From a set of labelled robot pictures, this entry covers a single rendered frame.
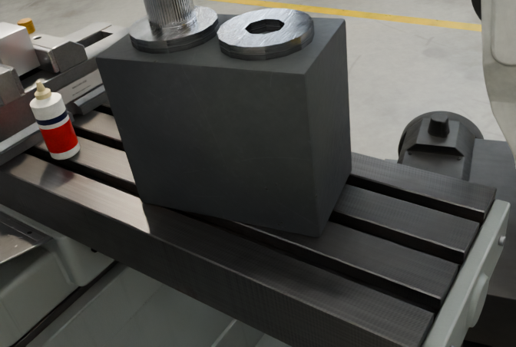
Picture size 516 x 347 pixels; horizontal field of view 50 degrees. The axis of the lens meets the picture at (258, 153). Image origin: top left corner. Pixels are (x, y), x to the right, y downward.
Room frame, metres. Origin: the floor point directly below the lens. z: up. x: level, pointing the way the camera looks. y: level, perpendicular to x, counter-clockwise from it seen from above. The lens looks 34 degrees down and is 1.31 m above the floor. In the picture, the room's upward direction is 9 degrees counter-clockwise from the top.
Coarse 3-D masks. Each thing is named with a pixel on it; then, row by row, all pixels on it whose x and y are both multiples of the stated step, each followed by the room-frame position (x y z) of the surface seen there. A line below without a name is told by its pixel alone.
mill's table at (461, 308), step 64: (0, 192) 0.66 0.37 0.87; (64, 192) 0.56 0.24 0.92; (128, 192) 0.57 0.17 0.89; (384, 192) 0.48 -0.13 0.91; (448, 192) 0.45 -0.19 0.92; (128, 256) 0.49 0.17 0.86; (192, 256) 0.42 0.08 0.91; (256, 256) 0.40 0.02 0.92; (320, 256) 0.39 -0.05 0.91; (384, 256) 0.37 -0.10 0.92; (448, 256) 0.38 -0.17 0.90; (256, 320) 0.37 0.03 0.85; (320, 320) 0.32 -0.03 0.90; (384, 320) 0.30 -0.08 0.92; (448, 320) 0.30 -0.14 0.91
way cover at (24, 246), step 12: (0, 216) 0.63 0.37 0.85; (0, 228) 0.60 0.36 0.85; (12, 228) 0.60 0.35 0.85; (24, 228) 0.59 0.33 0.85; (0, 240) 0.57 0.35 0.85; (12, 240) 0.56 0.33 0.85; (24, 240) 0.56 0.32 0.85; (36, 240) 0.56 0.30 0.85; (48, 240) 0.56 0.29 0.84; (0, 252) 0.54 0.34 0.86; (12, 252) 0.54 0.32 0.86; (24, 252) 0.54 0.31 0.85; (0, 264) 0.51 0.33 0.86
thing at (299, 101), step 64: (128, 64) 0.49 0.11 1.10; (192, 64) 0.46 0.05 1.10; (256, 64) 0.44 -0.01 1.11; (320, 64) 0.44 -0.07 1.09; (128, 128) 0.51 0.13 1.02; (192, 128) 0.47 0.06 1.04; (256, 128) 0.43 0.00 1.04; (320, 128) 0.43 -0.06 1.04; (192, 192) 0.48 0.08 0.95; (256, 192) 0.44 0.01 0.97; (320, 192) 0.42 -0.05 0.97
